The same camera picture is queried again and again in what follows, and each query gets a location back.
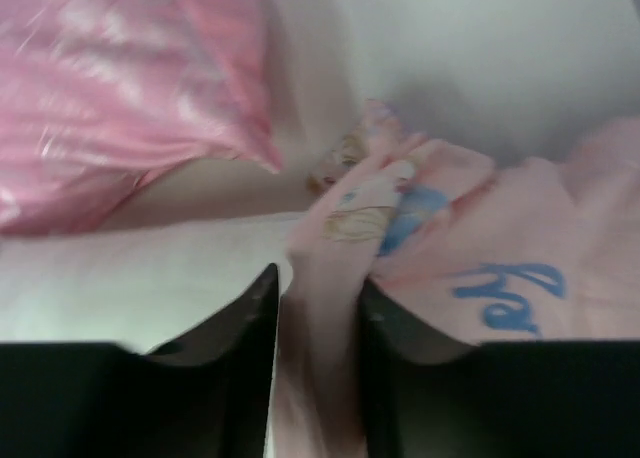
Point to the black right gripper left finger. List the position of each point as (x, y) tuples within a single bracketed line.
[(204, 393)]

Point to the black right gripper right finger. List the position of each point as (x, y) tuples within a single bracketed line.
[(424, 394)]

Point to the purple Elsa pillowcase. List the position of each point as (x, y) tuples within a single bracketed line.
[(538, 252)]

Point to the pink rose-patterned pillow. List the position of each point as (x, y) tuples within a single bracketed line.
[(101, 97)]

